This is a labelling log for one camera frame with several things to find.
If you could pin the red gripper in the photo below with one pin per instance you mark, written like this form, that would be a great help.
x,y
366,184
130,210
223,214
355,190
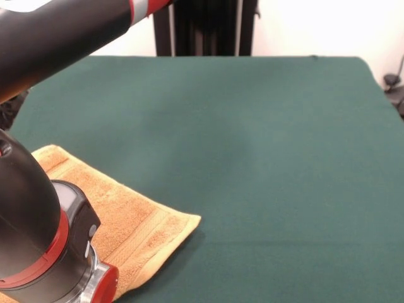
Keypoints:
x,y
107,284

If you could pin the tan terry towel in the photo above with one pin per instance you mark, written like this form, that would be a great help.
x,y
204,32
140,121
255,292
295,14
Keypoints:
x,y
132,227

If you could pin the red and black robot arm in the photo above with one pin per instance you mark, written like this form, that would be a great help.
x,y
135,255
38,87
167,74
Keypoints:
x,y
38,205

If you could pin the dark green table cloth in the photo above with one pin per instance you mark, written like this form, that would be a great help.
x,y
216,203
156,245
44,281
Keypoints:
x,y
284,189

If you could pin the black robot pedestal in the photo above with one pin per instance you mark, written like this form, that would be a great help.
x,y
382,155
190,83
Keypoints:
x,y
205,28

